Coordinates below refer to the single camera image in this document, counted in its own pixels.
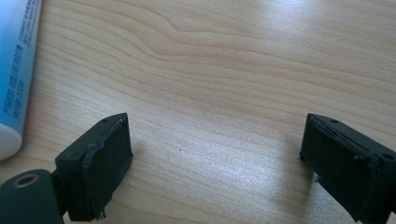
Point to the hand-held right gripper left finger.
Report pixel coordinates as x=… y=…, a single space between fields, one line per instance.
x=93 y=168

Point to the blue white red toothpaste tube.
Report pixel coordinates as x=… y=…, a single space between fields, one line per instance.
x=15 y=62

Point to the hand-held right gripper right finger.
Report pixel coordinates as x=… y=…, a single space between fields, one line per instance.
x=348 y=168

